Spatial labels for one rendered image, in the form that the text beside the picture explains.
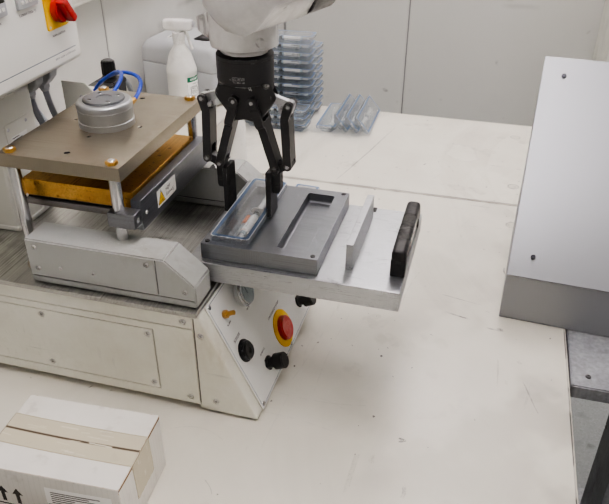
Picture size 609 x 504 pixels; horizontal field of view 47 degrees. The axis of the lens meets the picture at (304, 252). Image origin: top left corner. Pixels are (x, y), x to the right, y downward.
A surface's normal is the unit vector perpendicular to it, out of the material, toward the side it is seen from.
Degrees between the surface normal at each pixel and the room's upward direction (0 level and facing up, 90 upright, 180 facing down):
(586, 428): 0
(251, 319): 65
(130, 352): 90
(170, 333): 90
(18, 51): 90
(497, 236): 0
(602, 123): 44
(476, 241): 0
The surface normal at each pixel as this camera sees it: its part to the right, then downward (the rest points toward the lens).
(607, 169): -0.22, -0.26
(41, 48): 0.96, 0.15
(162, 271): -0.26, 0.51
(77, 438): 0.00, -0.84
